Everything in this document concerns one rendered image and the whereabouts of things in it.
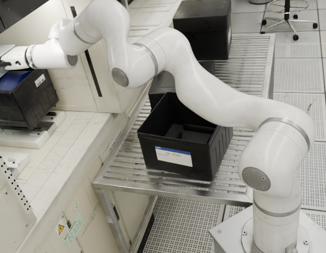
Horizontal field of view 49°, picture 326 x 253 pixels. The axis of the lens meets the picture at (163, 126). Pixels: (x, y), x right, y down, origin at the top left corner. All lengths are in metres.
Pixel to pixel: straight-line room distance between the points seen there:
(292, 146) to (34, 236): 0.80
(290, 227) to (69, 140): 0.88
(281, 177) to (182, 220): 1.43
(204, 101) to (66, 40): 0.47
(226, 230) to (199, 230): 0.95
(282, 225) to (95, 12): 0.72
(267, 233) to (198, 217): 1.17
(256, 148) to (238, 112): 0.11
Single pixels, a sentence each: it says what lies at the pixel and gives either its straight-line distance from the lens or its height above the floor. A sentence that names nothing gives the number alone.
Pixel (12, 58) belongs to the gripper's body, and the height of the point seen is 1.23.
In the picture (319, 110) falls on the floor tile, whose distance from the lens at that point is 2.92.
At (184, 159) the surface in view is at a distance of 1.25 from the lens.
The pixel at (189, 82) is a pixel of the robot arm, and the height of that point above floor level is 1.26.
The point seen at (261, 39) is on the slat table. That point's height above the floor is 0.76.
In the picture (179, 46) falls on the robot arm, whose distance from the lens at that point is 0.91.
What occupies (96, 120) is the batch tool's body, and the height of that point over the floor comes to 0.87.
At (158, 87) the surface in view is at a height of 0.86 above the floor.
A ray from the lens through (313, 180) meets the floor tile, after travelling 2.36.
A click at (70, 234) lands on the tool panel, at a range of 1.36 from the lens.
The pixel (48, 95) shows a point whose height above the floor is 1.01.
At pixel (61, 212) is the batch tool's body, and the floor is 0.79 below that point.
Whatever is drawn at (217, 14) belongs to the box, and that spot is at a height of 1.01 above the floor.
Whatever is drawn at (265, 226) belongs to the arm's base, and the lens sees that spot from 0.99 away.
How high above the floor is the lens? 1.69
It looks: 37 degrees down
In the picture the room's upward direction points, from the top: 11 degrees counter-clockwise
